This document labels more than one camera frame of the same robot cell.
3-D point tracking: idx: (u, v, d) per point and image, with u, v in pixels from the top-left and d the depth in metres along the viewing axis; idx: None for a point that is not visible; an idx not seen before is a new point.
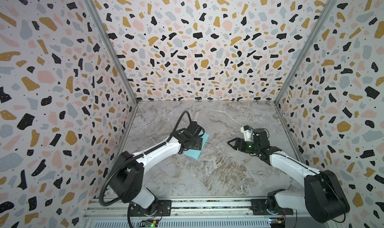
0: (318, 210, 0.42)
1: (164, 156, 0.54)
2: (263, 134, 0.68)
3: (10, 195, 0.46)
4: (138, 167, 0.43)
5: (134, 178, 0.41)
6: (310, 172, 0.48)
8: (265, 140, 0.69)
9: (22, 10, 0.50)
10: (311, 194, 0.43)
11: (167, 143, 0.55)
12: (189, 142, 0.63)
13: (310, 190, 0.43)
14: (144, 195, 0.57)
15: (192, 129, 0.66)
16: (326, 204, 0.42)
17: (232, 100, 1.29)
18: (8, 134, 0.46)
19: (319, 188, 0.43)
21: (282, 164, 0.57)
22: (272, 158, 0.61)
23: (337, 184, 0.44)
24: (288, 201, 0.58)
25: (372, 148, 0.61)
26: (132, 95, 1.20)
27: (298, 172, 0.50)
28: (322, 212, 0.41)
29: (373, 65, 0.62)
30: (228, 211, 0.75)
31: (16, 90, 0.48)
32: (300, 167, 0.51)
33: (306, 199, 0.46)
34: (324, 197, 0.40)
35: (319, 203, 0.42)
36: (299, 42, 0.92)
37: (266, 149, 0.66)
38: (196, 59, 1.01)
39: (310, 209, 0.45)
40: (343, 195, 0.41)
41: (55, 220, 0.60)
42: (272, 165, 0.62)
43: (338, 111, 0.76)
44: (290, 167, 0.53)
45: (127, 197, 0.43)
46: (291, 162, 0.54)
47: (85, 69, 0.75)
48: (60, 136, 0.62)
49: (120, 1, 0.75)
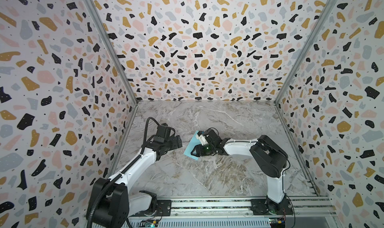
0: (270, 169, 0.51)
1: (143, 169, 0.53)
2: (211, 132, 0.75)
3: (10, 195, 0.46)
4: (120, 188, 0.41)
5: (119, 201, 0.39)
6: (253, 143, 0.57)
8: (215, 137, 0.77)
9: (22, 10, 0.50)
10: (260, 160, 0.52)
11: (142, 155, 0.54)
12: (163, 147, 0.63)
13: (258, 157, 0.52)
14: (141, 200, 0.58)
15: (162, 133, 0.65)
16: (272, 161, 0.52)
17: (232, 100, 1.29)
18: (8, 134, 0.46)
19: (261, 152, 0.52)
21: (234, 149, 0.65)
22: (227, 148, 0.68)
23: (271, 141, 0.55)
24: (274, 191, 0.61)
25: (372, 148, 0.61)
26: (132, 95, 1.20)
27: (246, 148, 0.57)
28: (273, 169, 0.50)
29: (373, 65, 0.62)
30: (228, 211, 0.75)
31: (16, 90, 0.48)
32: (245, 144, 0.59)
33: (260, 167, 0.55)
34: (268, 157, 0.52)
35: (267, 163, 0.51)
36: (299, 42, 0.92)
37: (219, 143, 0.72)
38: (196, 59, 1.01)
39: (266, 173, 0.54)
40: (278, 148, 0.54)
41: (55, 220, 0.60)
42: (229, 154, 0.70)
43: (338, 111, 0.76)
44: (240, 148, 0.61)
45: (117, 223, 0.40)
46: (239, 143, 0.62)
47: (85, 69, 0.75)
48: (60, 136, 0.62)
49: (120, 1, 0.75)
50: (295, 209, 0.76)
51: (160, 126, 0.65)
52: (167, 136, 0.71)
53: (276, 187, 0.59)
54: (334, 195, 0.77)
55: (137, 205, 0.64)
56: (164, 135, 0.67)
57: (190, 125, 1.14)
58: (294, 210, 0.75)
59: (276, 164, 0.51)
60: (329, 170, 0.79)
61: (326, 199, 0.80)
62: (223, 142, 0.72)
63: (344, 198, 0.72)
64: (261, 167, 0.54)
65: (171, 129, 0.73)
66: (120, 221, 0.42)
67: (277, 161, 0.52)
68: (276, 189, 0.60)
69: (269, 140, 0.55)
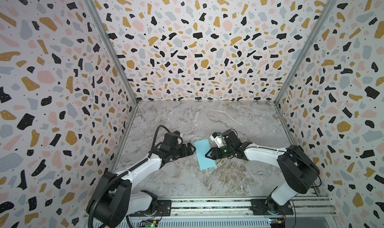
0: (299, 183, 0.45)
1: (147, 173, 0.54)
2: (232, 134, 0.71)
3: (10, 195, 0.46)
4: (125, 184, 0.42)
5: (122, 197, 0.40)
6: (280, 152, 0.52)
8: (235, 139, 0.73)
9: (22, 10, 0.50)
10: (289, 172, 0.46)
11: (149, 159, 0.56)
12: (168, 156, 0.66)
13: (286, 168, 0.47)
14: (140, 200, 0.56)
15: (168, 141, 0.67)
16: (302, 175, 0.46)
17: (232, 100, 1.29)
18: (8, 134, 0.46)
19: (291, 164, 0.47)
21: (257, 156, 0.60)
22: (248, 154, 0.64)
23: (302, 154, 0.49)
24: (282, 195, 0.59)
25: (372, 148, 0.61)
26: (132, 95, 1.20)
27: (271, 156, 0.53)
28: (302, 183, 0.45)
29: (373, 65, 0.62)
30: (228, 211, 0.75)
31: (16, 90, 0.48)
32: (271, 152, 0.54)
33: (286, 179, 0.49)
34: (298, 171, 0.47)
35: (297, 177, 0.46)
36: (299, 42, 0.92)
37: (239, 147, 0.69)
38: (196, 59, 1.01)
39: (292, 187, 0.49)
40: (311, 163, 0.49)
41: (55, 220, 0.60)
42: (249, 159, 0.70)
43: (338, 111, 0.76)
44: (264, 155, 0.57)
45: (114, 220, 0.40)
46: (263, 149, 0.58)
47: (85, 69, 0.75)
48: (60, 136, 0.62)
49: (120, 1, 0.75)
50: (295, 209, 0.76)
51: (167, 133, 0.67)
52: (174, 144, 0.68)
53: (289, 194, 0.55)
54: (334, 195, 0.77)
55: (136, 204, 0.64)
56: (170, 144, 0.69)
57: (190, 125, 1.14)
58: (294, 210, 0.75)
59: (306, 179, 0.46)
60: (329, 170, 0.79)
61: (326, 199, 0.80)
62: (243, 146, 0.68)
63: (344, 198, 0.72)
64: (287, 180, 0.49)
65: (179, 136, 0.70)
66: (118, 219, 0.42)
67: (307, 176, 0.47)
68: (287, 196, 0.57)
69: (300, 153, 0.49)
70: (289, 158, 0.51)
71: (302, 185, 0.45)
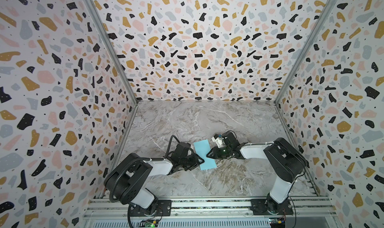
0: (284, 172, 0.49)
1: (158, 172, 0.58)
2: (230, 134, 0.77)
3: (10, 195, 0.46)
4: (146, 166, 0.47)
5: (141, 176, 0.45)
6: (268, 145, 0.56)
8: (234, 140, 0.78)
9: (22, 10, 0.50)
10: (274, 161, 0.51)
11: (165, 160, 0.63)
12: (178, 166, 0.70)
13: (272, 158, 0.51)
14: (145, 192, 0.58)
15: (179, 152, 0.71)
16: (287, 164, 0.50)
17: (232, 100, 1.29)
18: (8, 134, 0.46)
19: (276, 154, 0.51)
21: (251, 153, 0.65)
22: (243, 151, 0.69)
23: (288, 145, 0.53)
24: (279, 190, 0.60)
25: (372, 148, 0.61)
26: (132, 95, 1.20)
27: (261, 150, 0.57)
28: (287, 172, 0.48)
29: (373, 65, 0.62)
30: (228, 211, 0.75)
31: (16, 90, 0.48)
32: (260, 146, 0.59)
33: (274, 170, 0.53)
34: (283, 159, 0.50)
35: (281, 165, 0.49)
36: (299, 42, 0.92)
37: (237, 146, 0.73)
38: (196, 59, 1.01)
39: (280, 177, 0.52)
40: (297, 153, 0.52)
41: (55, 220, 0.60)
42: (245, 158, 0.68)
43: (338, 111, 0.76)
44: (256, 150, 0.61)
45: (127, 197, 0.43)
46: (254, 144, 0.64)
47: (85, 69, 0.75)
48: (60, 136, 0.62)
49: (120, 1, 0.75)
50: (295, 209, 0.76)
51: (179, 143, 0.71)
52: (185, 155, 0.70)
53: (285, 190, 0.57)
54: (334, 195, 0.77)
55: (141, 196, 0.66)
56: (181, 154, 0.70)
57: (190, 125, 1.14)
58: (294, 210, 0.75)
59: (292, 168, 0.49)
60: (329, 170, 0.79)
61: (325, 199, 0.80)
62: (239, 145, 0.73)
63: (344, 197, 0.72)
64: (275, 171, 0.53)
65: (190, 148, 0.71)
66: (130, 197, 0.44)
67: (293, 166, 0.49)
68: (283, 190, 0.58)
69: (286, 144, 0.53)
70: (275, 148, 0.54)
71: (287, 173, 0.48)
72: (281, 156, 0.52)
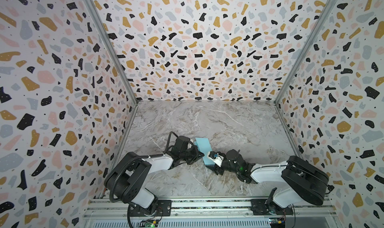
0: (312, 196, 0.44)
1: (158, 168, 0.58)
2: (239, 157, 0.66)
3: (10, 195, 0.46)
4: (145, 164, 0.47)
5: (141, 175, 0.45)
6: (282, 167, 0.51)
8: (241, 161, 0.67)
9: (22, 10, 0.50)
10: (296, 186, 0.46)
11: (164, 155, 0.62)
12: (178, 160, 0.70)
13: (293, 183, 0.46)
14: (146, 191, 0.59)
15: (179, 145, 0.70)
16: (311, 187, 0.45)
17: (232, 100, 1.29)
18: (8, 134, 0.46)
19: (296, 177, 0.46)
21: (263, 177, 0.59)
22: (254, 176, 0.63)
23: (304, 164, 0.49)
24: (288, 201, 0.58)
25: (372, 148, 0.61)
26: (132, 95, 1.20)
27: (276, 173, 0.52)
28: (314, 195, 0.43)
29: (373, 65, 0.62)
30: (228, 211, 0.75)
31: (16, 90, 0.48)
32: (274, 168, 0.54)
33: (297, 194, 0.48)
34: (306, 182, 0.45)
35: (307, 189, 0.44)
36: (299, 42, 0.92)
37: (245, 171, 0.67)
38: (196, 59, 1.01)
39: (306, 200, 0.47)
40: (315, 171, 0.47)
41: (55, 220, 0.60)
42: (257, 181, 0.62)
43: (338, 111, 0.76)
44: (270, 174, 0.55)
45: (128, 196, 0.43)
46: (267, 167, 0.58)
47: (85, 69, 0.75)
48: (60, 136, 0.62)
49: (120, 1, 0.75)
50: (295, 209, 0.76)
51: (178, 138, 0.70)
52: (185, 148, 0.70)
53: (292, 198, 0.55)
54: (334, 195, 0.77)
55: (143, 195, 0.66)
56: (181, 148, 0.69)
57: (190, 125, 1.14)
58: (294, 210, 0.75)
59: (316, 189, 0.44)
60: (329, 170, 0.79)
61: (325, 199, 0.80)
62: (249, 169, 0.66)
63: (344, 198, 0.72)
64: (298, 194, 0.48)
65: (190, 141, 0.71)
66: (131, 196, 0.45)
67: (317, 186, 0.45)
68: (292, 201, 0.56)
69: (299, 162, 0.49)
70: (292, 171, 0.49)
71: (316, 197, 0.43)
72: (301, 178, 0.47)
